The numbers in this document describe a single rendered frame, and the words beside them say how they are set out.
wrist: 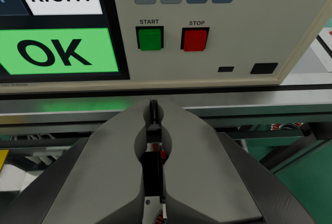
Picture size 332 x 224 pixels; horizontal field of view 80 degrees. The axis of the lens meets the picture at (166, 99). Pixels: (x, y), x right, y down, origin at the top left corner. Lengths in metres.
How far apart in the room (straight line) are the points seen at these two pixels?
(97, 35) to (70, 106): 0.09
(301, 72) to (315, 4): 0.11
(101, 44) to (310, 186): 0.61
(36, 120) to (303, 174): 0.62
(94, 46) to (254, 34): 0.14
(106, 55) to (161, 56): 0.05
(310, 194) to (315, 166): 0.08
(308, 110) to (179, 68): 0.16
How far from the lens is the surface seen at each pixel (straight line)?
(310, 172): 0.68
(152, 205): 0.51
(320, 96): 0.28
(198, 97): 0.22
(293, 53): 0.23
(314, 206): 0.66
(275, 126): 0.66
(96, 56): 0.20
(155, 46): 0.18
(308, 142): 0.35
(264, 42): 0.21
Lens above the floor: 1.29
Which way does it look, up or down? 54 degrees down
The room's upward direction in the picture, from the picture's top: 1 degrees clockwise
